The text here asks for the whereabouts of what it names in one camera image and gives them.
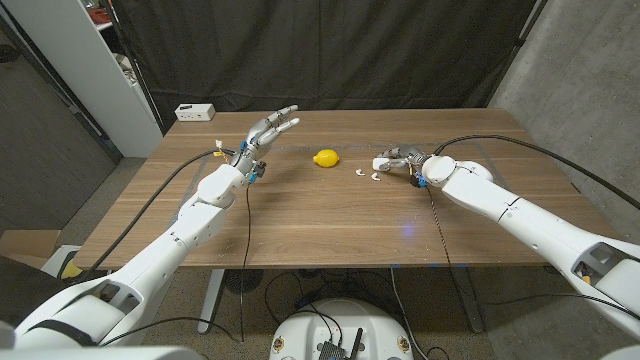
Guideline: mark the grey table leg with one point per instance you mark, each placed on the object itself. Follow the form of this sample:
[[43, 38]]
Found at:
[[467, 300]]

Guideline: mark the black round floor fan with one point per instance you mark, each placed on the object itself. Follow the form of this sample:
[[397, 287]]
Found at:
[[243, 280]]

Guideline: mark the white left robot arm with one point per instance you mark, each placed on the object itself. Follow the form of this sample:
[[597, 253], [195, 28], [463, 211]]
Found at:
[[200, 210]]

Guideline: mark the white table leg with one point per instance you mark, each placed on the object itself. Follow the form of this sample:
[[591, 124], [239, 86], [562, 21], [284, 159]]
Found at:
[[212, 295]]

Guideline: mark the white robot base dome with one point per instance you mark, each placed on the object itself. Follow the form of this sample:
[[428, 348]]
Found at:
[[340, 325]]

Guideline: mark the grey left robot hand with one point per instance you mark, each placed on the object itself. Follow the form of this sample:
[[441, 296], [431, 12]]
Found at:
[[255, 145]]

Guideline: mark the black electronics board with antenna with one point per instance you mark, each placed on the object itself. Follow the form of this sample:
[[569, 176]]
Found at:
[[332, 351]]

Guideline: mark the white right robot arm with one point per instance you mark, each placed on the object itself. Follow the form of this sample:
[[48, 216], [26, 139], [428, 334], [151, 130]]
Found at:
[[500, 205]]

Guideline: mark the black wall rail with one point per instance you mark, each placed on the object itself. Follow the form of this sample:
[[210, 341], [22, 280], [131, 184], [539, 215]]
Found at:
[[50, 76]]

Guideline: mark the brown cardboard box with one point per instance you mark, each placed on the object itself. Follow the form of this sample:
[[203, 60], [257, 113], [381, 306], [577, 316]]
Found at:
[[30, 242]]

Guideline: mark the black curtain backdrop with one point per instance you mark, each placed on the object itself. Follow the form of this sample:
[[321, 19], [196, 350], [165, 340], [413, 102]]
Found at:
[[320, 50]]

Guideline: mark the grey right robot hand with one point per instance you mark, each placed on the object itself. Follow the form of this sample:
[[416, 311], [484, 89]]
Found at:
[[407, 154]]

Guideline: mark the white AirPod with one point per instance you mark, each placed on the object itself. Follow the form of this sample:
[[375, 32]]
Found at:
[[360, 172], [375, 176]]

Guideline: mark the white object with yellow part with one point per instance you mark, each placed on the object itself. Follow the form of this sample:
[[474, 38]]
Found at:
[[55, 257]]

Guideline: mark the grey tape rectangle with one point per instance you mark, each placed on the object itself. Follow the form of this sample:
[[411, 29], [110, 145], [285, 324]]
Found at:
[[360, 146]]

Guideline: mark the black floor object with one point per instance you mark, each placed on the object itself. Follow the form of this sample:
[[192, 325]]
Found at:
[[30, 287]]

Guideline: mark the white shelf cabinet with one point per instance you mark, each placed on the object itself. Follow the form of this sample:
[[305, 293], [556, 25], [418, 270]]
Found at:
[[75, 65]]

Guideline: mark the yellow lemon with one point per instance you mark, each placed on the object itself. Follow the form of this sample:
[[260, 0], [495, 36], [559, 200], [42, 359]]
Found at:
[[326, 158]]

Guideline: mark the red item on shelf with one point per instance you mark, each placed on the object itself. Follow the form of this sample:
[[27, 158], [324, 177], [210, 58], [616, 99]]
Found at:
[[100, 14]]

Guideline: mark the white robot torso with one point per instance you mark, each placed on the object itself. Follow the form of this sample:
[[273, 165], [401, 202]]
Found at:
[[100, 354]]

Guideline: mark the white power strip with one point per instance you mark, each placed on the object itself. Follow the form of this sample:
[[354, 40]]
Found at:
[[195, 112]]

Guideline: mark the cluttered shelf items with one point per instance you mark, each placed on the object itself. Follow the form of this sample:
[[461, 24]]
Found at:
[[127, 67]]

